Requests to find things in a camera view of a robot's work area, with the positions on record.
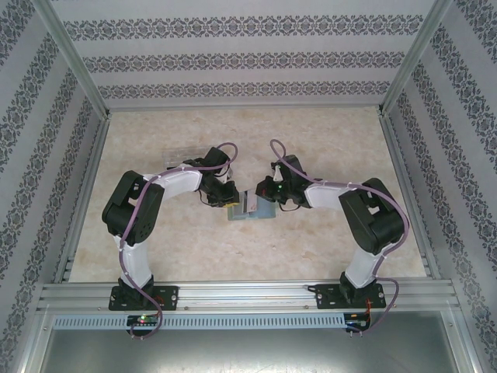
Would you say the left controller board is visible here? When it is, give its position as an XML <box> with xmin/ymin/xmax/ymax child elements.
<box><xmin>127</xmin><ymin>314</ymin><xmax>161</xmax><ymax>328</ymax></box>

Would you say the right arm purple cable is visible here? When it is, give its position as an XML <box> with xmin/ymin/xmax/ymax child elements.
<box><xmin>269</xmin><ymin>138</ymin><xmax>412</xmax><ymax>339</ymax></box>

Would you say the slotted grey cable duct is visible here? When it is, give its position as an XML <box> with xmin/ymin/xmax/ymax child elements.
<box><xmin>52</xmin><ymin>313</ymin><xmax>347</xmax><ymax>330</ymax></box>

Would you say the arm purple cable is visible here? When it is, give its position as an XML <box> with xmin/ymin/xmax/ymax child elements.
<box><xmin>269</xmin><ymin>138</ymin><xmax>412</xmax><ymax>339</ymax></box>
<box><xmin>119</xmin><ymin>141</ymin><xmax>238</xmax><ymax>341</ymax></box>

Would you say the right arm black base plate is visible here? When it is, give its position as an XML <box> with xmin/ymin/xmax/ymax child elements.
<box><xmin>313</xmin><ymin>283</ymin><xmax>388</xmax><ymax>311</ymax></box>

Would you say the aluminium side rail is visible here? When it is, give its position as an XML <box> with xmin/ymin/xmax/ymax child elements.
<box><xmin>378</xmin><ymin>110</ymin><xmax>443</xmax><ymax>281</ymax></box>
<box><xmin>53</xmin><ymin>114</ymin><xmax>113</xmax><ymax>284</ymax></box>

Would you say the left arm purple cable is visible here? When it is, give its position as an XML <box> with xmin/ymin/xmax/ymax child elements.
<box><xmin>119</xmin><ymin>141</ymin><xmax>238</xmax><ymax>341</ymax></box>

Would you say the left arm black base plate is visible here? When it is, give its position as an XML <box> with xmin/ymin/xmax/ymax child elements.
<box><xmin>109</xmin><ymin>285</ymin><xmax>180</xmax><ymax>312</ymax></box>

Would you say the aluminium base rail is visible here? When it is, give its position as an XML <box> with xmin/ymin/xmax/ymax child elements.
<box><xmin>36</xmin><ymin>277</ymin><xmax>461</xmax><ymax>313</ymax></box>

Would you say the grey metal panel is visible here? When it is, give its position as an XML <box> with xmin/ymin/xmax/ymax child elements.
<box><xmin>36</xmin><ymin>328</ymin><xmax>465</xmax><ymax>373</ymax></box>

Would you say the aluminium frame post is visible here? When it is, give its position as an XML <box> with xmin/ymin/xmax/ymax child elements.
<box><xmin>36</xmin><ymin>0</ymin><xmax>113</xmax><ymax>120</ymax></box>
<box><xmin>377</xmin><ymin>0</ymin><xmax>463</xmax><ymax>120</ymax></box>

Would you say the green card holder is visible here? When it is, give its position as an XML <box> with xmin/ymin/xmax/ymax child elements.
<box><xmin>226</xmin><ymin>189</ymin><xmax>278</xmax><ymax>223</ymax></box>

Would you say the clear acrylic card tray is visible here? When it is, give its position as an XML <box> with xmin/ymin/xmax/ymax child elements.
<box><xmin>162</xmin><ymin>146</ymin><xmax>213</xmax><ymax>173</ymax></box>

